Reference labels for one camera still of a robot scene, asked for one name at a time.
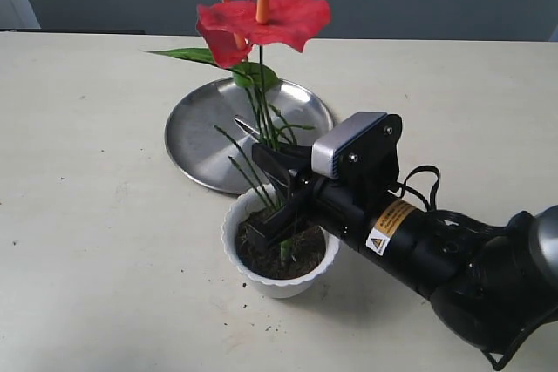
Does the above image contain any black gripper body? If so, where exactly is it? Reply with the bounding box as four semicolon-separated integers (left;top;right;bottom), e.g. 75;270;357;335
288;171;471;298

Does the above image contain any white scalloped flower pot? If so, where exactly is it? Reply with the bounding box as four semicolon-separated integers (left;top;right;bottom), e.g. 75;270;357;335
221;189;340;299

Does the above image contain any silver metal spoon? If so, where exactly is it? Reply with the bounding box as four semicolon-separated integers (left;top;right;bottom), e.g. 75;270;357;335
233;115;261;142

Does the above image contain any red artificial anthurium flower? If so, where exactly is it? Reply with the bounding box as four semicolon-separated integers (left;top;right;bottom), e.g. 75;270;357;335
146;0;331;268

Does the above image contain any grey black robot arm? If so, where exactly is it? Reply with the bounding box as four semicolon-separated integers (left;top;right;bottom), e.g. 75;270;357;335
247;144;557;370

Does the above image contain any dark soil in pot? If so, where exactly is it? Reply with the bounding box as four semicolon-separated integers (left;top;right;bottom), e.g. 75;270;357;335
235;209;326;280

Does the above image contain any round stainless steel plate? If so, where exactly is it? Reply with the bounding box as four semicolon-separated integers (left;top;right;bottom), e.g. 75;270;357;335
165;78;335;196

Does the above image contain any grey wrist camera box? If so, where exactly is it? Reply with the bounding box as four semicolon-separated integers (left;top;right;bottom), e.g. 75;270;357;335
310;112;403;190

